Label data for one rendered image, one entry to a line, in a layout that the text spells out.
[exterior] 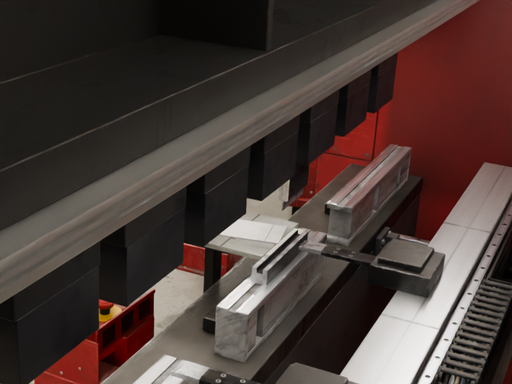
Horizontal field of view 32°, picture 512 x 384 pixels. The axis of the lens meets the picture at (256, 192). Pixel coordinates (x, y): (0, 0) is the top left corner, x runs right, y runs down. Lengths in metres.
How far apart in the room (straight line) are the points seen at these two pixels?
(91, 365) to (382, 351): 0.61
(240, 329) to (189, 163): 0.86
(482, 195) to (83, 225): 1.60
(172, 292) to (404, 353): 2.29
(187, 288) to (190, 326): 2.02
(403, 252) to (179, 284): 2.16
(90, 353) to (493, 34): 1.29
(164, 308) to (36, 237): 2.98
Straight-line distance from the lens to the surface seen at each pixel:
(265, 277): 1.59
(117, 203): 0.61
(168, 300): 3.57
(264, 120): 0.81
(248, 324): 1.51
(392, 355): 1.40
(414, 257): 1.61
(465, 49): 2.39
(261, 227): 1.75
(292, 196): 1.63
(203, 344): 1.60
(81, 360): 1.77
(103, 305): 1.86
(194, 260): 3.77
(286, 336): 1.63
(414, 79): 2.43
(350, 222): 2.00
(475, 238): 1.86
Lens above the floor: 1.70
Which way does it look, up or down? 21 degrees down
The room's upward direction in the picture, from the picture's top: 4 degrees clockwise
